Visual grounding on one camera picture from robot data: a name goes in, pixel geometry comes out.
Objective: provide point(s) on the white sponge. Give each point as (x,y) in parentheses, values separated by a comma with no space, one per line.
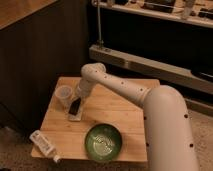
(78,116)

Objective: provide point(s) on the metal shelf rack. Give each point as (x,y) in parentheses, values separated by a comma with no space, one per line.
(168,39)

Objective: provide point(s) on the green bowl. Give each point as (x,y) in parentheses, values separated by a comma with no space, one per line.
(103,143)

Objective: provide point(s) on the clear plastic cup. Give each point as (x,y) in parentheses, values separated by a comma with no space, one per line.
(63,93)

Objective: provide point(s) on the dark wooden cabinet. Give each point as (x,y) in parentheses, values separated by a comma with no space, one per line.
(34,53)

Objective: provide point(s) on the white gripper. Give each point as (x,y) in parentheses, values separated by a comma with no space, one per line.
(83,88)

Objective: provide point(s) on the white plastic bottle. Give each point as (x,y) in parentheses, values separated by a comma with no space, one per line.
(44,145)

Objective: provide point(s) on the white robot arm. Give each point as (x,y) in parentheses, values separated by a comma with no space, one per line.
(168,133)

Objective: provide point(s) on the wooden table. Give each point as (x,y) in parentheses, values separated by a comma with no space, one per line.
(103,106)

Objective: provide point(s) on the black eraser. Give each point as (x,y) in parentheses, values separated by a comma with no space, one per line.
(75,106)

